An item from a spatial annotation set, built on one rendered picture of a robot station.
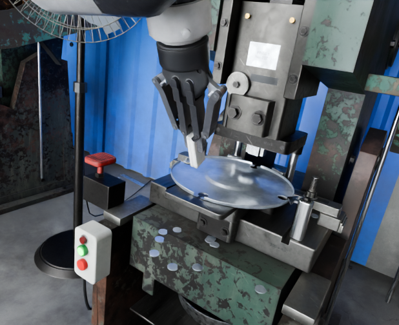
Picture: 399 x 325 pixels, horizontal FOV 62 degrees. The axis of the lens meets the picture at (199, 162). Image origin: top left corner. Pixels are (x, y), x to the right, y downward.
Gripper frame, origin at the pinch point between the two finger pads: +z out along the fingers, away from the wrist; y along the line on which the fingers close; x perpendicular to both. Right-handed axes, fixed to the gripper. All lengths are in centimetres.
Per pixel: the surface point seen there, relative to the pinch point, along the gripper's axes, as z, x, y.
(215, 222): 24.0, 2.8, 0.7
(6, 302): 84, -32, -80
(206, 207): 10.8, -3.4, 3.4
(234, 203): 12.9, 1.6, 6.7
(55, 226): 104, 10, -114
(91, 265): 29.7, -18.3, -21.2
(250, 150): 17.4, 22.9, -0.2
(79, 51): 12, 43, -85
